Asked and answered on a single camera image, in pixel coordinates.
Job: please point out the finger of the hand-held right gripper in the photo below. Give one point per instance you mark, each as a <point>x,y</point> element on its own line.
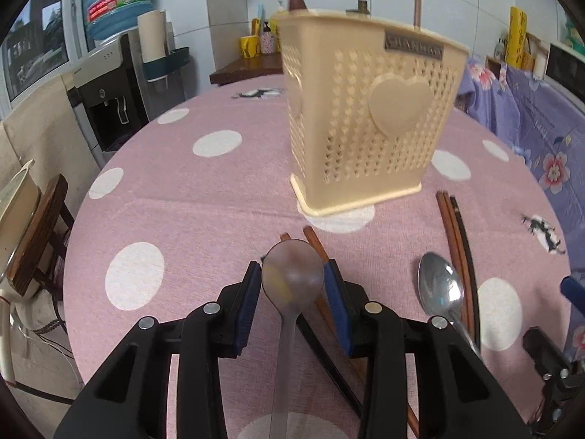
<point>573,286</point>

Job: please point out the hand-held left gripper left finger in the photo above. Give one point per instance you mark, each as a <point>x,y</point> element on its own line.
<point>244,313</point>

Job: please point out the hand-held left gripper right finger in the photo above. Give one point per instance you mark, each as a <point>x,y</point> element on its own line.
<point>339,313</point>

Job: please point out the black chopstick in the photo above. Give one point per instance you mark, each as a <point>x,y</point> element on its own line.
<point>329,366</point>
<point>461,233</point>

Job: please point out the metal spoon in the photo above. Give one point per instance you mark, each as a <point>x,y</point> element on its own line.
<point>438,283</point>

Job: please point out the beige plastic utensil holder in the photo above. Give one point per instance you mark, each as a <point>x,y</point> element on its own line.
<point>365,146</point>

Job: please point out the purple floral cloth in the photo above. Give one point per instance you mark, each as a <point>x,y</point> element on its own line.
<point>525,114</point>

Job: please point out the microwave oven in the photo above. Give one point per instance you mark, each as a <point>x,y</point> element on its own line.
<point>566,66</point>

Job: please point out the wooden chair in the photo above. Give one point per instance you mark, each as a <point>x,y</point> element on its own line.
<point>36,238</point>

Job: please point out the dark wooden counter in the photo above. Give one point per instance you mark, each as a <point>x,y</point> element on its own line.
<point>242,71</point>

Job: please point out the green printed bag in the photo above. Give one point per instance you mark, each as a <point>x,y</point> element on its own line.
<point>573,32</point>

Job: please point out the water dispenser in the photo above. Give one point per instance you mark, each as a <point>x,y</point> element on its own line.
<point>105,96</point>

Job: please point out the yellow roll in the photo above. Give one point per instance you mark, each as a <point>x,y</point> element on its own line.
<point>518,32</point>

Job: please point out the teal roll holder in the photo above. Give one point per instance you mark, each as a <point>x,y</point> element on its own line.
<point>167,64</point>

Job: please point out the yellow cup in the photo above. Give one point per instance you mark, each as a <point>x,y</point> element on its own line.
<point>249,45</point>

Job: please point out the patterned small bottle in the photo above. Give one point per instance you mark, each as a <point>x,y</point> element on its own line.
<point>268,41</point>

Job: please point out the beige cloth cover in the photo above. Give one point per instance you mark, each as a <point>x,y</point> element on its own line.
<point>36,132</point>

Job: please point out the beige paper roll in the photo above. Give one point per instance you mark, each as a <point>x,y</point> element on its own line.
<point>151,34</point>

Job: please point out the yellow soap pump bottle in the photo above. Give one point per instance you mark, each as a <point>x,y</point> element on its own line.
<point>278,13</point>

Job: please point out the brown wooden spoon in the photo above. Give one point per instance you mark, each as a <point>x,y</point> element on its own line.
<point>297,1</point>

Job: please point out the window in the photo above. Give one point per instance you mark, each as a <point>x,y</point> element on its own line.
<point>32,41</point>

